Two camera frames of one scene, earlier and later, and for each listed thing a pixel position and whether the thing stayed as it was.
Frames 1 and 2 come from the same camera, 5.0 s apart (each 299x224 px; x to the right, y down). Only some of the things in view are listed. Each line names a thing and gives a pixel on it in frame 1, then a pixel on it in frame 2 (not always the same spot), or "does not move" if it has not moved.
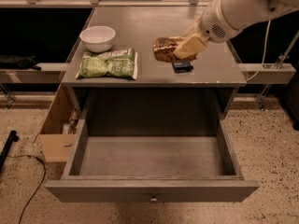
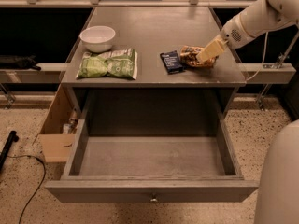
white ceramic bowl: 97,38 does not move
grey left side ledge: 49,73 does not move
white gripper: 215,22 -> 232,34
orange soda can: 163,49 -> 189,57
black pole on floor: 7,147 does not move
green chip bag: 119,63 does not move
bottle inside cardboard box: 71,127 does not move
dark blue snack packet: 182,66 -> 171,62
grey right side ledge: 267,73 does not move
